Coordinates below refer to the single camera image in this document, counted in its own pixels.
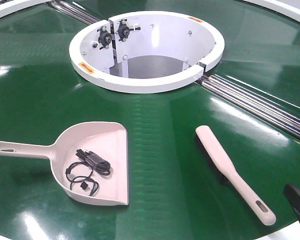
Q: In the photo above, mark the white outer rim right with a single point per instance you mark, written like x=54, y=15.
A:
x=279, y=7

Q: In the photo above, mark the white central ring housing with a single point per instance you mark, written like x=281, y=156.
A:
x=198, y=46

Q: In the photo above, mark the pink hand brush black bristles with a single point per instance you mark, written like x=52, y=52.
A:
x=225, y=166

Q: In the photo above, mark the orange warning sticker front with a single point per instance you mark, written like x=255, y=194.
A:
x=86, y=67

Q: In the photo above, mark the orange warning sticker back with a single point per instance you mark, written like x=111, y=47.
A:
x=195, y=19

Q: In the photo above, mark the right black bearing block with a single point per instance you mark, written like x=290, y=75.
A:
x=123, y=30

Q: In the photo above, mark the chrome rollers right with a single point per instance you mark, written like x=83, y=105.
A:
x=262, y=106

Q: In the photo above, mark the black bearing block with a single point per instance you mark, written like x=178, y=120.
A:
x=123, y=30
x=105, y=38

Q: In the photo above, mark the orange warning sticker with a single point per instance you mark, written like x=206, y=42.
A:
x=195, y=19
x=86, y=67

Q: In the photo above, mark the white outer rim left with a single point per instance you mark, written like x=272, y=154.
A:
x=17, y=5

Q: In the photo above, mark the chrome rollers top left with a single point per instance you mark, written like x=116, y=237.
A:
x=73, y=11

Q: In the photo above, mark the left black bearing block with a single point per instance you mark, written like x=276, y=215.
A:
x=105, y=38

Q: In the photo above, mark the pink plastic dustpan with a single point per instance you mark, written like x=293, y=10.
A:
x=89, y=160

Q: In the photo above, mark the chrome rollers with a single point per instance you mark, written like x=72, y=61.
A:
x=262, y=106
x=73, y=11

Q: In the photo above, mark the white rim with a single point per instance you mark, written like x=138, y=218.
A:
x=279, y=7
x=17, y=5

